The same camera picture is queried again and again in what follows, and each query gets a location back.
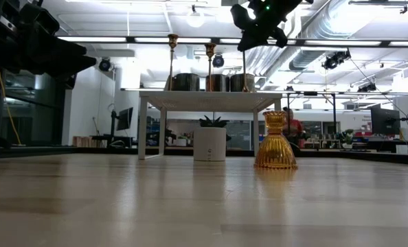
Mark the green succulent plant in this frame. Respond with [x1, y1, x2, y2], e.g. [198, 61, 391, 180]
[198, 115, 232, 142]

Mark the yellow cable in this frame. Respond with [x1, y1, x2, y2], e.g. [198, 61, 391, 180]
[0, 68, 23, 146]

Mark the amber ribbed glass candle holder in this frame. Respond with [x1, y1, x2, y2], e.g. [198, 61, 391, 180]
[253, 110, 299, 170]

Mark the medium brass candlestick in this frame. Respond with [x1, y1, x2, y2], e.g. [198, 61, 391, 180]
[166, 33, 179, 93]

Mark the black computer monitor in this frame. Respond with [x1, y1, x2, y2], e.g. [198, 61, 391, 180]
[370, 104, 402, 137]
[115, 106, 135, 132]

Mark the small green desk plant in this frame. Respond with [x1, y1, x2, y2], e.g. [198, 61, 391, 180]
[341, 129, 356, 150]

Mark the person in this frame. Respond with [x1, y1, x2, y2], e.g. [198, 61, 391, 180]
[282, 107, 307, 149]

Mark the dark office desk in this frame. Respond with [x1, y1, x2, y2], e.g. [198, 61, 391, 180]
[354, 139, 408, 154]

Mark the black metal rack frame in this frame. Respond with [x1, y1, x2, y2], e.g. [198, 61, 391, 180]
[286, 90, 338, 150]

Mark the white perforated metal shelf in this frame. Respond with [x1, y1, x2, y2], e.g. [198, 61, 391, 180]
[137, 89, 284, 161]

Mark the wooden board stack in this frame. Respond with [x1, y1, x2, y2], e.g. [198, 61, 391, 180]
[72, 135, 93, 148]

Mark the dark ribbed candle tin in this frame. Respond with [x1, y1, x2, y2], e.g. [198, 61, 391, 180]
[229, 73, 256, 93]
[172, 72, 201, 93]

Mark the white plant pot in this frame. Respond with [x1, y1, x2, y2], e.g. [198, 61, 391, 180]
[192, 126, 227, 163]

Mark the candle tin with orange label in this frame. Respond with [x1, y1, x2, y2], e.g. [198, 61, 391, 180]
[205, 73, 231, 93]

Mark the long ceiling light bar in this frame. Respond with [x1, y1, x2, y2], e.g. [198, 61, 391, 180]
[57, 35, 408, 48]

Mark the black aluminium table frame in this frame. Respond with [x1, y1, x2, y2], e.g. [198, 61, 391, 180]
[0, 145, 408, 167]

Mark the tall brass candlestick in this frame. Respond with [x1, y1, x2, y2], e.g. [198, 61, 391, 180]
[240, 49, 251, 93]
[203, 42, 218, 93]

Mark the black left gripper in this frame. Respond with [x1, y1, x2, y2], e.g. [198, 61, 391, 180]
[0, 0, 98, 78]

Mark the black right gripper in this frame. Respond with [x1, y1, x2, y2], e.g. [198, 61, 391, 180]
[230, 0, 303, 53]

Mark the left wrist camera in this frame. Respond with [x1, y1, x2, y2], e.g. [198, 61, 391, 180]
[0, 14, 20, 36]

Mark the silver ceiling duct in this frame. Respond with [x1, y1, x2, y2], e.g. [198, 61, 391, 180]
[241, 0, 366, 71]

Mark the black ceiling camera cluster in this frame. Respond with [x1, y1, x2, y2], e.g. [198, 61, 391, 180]
[321, 48, 352, 71]

